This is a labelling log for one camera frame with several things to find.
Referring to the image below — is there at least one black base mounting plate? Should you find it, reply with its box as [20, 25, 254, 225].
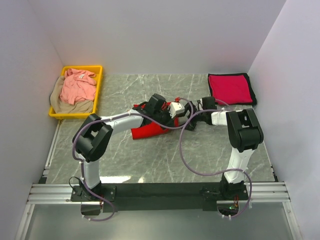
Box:
[69, 182, 248, 216]

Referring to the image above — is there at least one red t-shirt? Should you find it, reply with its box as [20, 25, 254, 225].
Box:
[131, 101, 179, 140]

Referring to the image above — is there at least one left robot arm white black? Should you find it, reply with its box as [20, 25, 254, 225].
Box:
[71, 93, 185, 201]

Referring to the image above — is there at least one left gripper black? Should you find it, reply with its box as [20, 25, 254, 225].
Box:
[153, 105, 178, 131]

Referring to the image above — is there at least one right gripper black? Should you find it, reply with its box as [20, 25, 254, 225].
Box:
[177, 101, 207, 131]

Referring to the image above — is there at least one folded magenta t-shirt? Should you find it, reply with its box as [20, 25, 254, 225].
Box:
[208, 74, 253, 105]

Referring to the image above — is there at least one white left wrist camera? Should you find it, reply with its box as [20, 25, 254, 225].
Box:
[169, 101, 185, 119]

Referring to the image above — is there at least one aluminium frame rail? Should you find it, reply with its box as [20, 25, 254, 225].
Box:
[26, 182, 291, 205]

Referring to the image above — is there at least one yellow plastic bin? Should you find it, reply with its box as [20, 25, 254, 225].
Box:
[48, 65, 103, 120]

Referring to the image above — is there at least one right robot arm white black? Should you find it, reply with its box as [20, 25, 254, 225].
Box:
[179, 97, 264, 200]

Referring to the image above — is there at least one beige shirt in bin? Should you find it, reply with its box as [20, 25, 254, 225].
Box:
[50, 76, 94, 114]

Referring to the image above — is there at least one pink shirt in bin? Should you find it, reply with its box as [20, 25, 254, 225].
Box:
[59, 68, 97, 105]

